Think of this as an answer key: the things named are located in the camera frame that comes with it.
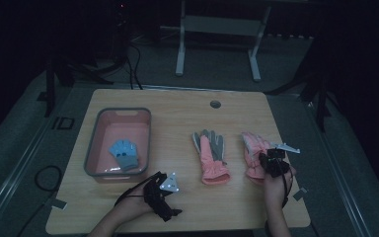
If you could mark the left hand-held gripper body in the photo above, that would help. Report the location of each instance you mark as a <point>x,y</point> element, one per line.
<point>158,194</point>

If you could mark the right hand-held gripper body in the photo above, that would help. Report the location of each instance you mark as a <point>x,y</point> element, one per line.
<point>276,164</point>

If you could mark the pink ski glove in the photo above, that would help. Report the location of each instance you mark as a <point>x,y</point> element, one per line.
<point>252,154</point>
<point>210,161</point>

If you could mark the blue knitted monster glove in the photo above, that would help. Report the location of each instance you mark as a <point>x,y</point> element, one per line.
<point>125,154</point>

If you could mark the pink basin with grey rim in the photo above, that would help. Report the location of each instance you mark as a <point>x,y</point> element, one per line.
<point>112,131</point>

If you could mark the person's right hand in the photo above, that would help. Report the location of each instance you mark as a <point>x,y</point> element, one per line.
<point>276,191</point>

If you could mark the person's left hand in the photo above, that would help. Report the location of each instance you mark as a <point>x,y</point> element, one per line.
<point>133,205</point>

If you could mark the grey tape piece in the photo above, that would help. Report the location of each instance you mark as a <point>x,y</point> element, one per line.
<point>300,194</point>
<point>59,204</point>

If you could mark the round table grommet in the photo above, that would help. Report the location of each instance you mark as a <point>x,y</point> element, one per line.
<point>215,104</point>

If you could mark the black tripod stand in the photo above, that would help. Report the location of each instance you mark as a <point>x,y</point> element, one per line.
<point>319,98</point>
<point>50,89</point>

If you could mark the white metal stand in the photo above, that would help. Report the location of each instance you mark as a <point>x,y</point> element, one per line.
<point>220,24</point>

